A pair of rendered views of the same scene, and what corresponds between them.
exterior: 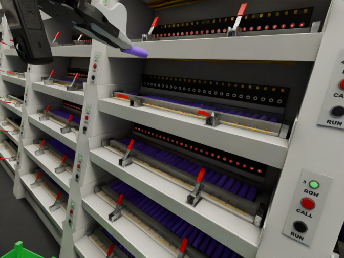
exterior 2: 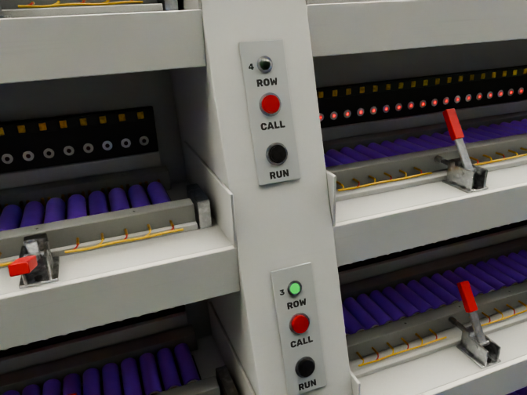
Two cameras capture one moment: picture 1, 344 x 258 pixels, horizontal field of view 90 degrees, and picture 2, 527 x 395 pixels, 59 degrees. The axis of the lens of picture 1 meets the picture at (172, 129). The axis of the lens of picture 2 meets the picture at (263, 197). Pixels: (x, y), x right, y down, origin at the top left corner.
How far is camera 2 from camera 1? 0.12 m
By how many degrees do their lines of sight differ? 52
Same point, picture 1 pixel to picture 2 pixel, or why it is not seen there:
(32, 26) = not seen: outside the picture
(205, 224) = not seen: outside the picture
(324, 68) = (229, 80)
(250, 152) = (172, 291)
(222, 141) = (98, 304)
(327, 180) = (307, 271)
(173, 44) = not seen: outside the picture
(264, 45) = (96, 40)
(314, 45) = (195, 36)
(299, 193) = (282, 315)
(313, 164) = (280, 256)
